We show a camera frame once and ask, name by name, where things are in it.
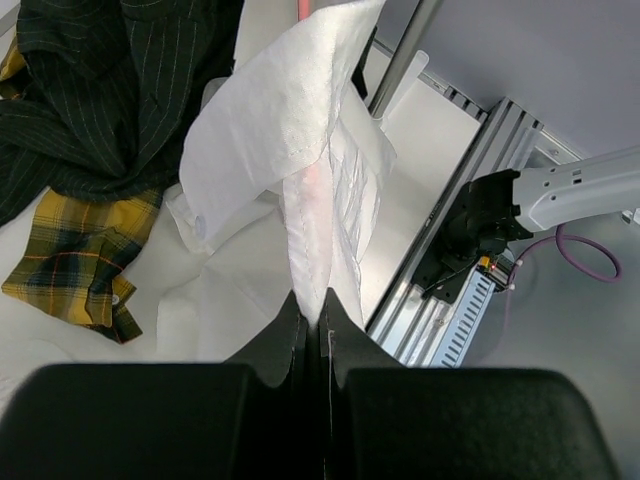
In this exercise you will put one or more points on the white slotted cable duct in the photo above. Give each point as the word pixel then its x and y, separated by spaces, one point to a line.
pixel 465 321

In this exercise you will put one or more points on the white shirt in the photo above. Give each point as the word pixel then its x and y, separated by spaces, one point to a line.
pixel 279 181

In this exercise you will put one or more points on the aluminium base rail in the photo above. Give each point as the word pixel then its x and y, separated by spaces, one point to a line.
pixel 468 230

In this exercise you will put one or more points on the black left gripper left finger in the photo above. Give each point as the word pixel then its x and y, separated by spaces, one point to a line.
pixel 240 419

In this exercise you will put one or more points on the yellow plaid shirt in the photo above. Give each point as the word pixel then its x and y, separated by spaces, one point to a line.
pixel 73 265

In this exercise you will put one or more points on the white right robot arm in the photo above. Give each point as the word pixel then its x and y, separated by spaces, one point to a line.
pixel 549 198

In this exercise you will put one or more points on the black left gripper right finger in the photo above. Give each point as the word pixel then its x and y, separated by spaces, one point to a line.
pixel 388 421

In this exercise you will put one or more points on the dark green striped shirt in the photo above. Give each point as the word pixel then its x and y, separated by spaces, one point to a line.
pixel 115 86

